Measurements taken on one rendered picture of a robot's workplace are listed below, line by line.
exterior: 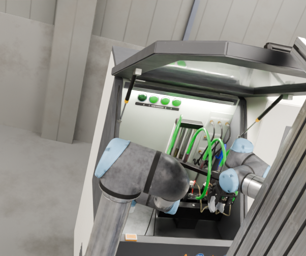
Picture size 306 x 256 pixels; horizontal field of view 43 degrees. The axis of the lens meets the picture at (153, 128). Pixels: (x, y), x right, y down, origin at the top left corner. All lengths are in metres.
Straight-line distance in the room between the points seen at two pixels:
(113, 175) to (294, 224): 0.49
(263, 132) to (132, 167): 1.09
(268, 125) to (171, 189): 1.04
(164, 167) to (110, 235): 0.26
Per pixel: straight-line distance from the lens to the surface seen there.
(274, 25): 3.54
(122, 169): 0.98
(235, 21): 3.45
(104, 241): 1.11
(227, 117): 2.10
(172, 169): 0.98
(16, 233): 3.00
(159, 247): 1.81
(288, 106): 1.98
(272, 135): 1.99
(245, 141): 1.46
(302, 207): 0.65
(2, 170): 3.50
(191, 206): 1.98
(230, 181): 1.29
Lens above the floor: 2.23
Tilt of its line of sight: 30 degrees down
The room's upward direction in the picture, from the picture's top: 16 degrees clockwise
